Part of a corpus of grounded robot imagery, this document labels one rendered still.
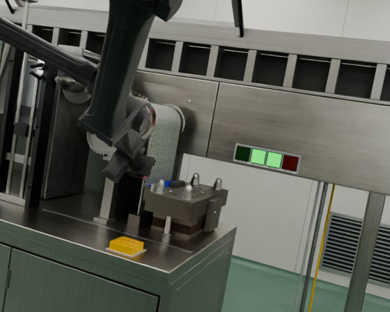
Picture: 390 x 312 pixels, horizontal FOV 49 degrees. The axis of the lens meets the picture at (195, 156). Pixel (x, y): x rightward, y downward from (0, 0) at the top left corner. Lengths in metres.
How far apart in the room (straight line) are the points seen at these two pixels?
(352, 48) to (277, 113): 0.34
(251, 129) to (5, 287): 0.98
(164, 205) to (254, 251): 2.83
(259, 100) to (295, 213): 2.46
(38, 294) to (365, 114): 1.20
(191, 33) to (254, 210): 2.57
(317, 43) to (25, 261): 1.21
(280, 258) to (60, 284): 3.00
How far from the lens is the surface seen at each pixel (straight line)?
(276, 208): 4.02
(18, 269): 1.42
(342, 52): 1.63
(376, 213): 1.78
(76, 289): 1.31
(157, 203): 1.37
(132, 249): 1.18
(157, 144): 1.47
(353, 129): 1.59
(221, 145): 1.67
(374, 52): 1.63
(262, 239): 4.10
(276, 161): 1.61
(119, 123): 0.78
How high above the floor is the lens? 1.29
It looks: 5 degrees down
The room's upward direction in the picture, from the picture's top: 10 degrees clockwise
